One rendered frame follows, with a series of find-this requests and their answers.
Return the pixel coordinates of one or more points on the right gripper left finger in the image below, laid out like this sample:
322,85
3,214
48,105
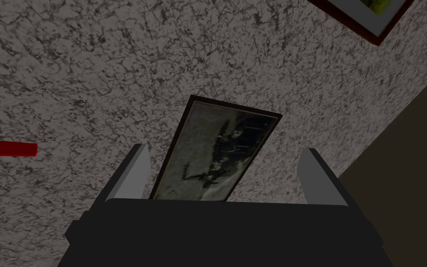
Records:
132,178

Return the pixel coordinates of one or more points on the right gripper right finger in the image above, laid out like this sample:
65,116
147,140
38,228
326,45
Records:
319,181

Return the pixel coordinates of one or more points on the black framed grey picture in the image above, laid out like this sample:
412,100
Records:
213,152

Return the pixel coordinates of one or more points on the red bar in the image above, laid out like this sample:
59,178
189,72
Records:
6,148

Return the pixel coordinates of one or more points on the red framed picture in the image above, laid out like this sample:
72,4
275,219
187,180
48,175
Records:
369,15

